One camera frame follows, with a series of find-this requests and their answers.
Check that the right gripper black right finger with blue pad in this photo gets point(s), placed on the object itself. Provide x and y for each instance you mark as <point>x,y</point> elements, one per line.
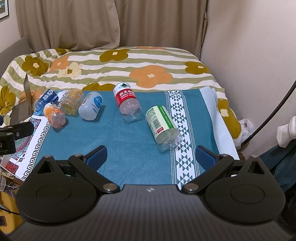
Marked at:
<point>214,165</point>

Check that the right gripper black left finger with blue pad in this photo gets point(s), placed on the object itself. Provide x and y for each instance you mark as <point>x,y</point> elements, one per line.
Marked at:
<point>88,165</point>

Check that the red label bottle cup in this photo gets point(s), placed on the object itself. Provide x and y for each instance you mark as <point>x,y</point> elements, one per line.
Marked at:
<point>127,102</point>

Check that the green label bottle cup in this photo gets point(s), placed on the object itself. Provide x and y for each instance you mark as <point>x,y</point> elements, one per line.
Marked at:
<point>164,130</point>

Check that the white blue label bottle cup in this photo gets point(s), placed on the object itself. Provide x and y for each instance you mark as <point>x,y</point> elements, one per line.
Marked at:
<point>90,106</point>

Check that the yellow orange label bottle cup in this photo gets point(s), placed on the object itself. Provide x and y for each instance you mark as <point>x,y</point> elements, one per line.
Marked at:
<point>71,103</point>

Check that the dark blue label bottle cup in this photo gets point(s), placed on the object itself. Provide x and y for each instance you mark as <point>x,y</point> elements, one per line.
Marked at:
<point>48,97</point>

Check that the white plastic bag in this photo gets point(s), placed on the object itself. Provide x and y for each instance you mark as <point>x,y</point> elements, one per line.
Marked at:
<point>246,127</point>

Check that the blue patterned cloth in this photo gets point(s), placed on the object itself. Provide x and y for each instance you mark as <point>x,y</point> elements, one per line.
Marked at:
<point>132,153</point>

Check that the grey cardboard flap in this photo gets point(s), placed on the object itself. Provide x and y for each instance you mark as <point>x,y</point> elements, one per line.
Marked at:
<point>23,110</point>

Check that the black device on left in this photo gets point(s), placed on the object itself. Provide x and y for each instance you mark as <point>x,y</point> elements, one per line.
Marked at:
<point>9,134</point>

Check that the yellow box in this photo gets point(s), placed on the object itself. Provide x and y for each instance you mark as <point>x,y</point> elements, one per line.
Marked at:
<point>10,218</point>

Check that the floral striped duvet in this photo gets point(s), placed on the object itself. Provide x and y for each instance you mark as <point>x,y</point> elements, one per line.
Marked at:
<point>146,69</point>

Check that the grey headboard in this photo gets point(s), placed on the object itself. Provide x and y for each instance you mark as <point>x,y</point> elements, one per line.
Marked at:
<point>20,47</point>

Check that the framed picture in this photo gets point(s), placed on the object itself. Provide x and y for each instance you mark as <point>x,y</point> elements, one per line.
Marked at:
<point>4,9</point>

